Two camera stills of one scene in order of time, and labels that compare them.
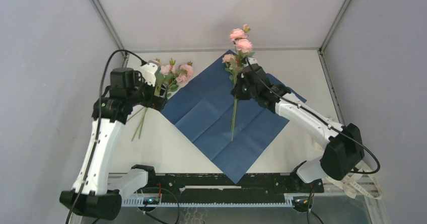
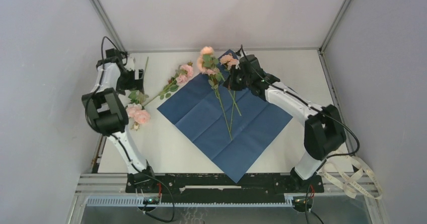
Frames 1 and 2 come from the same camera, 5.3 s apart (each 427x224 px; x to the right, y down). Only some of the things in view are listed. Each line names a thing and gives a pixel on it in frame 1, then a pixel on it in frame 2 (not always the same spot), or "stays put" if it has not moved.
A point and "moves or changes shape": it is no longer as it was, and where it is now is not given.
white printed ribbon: x=360 y=180 stays put
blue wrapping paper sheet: x=230 y=134 stays put
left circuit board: x=151 y=200 stays put
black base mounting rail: x=258 y=185 stays put
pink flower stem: x=241 y=44 moves or changes shape
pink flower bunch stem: x=142 y=118 -> x=184 y=72
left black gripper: x=154 y=101 -> x=135 y=84
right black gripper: x=236 y=92 -> x=229 y=82
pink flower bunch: x=145 y=112 -> x=208 y=63
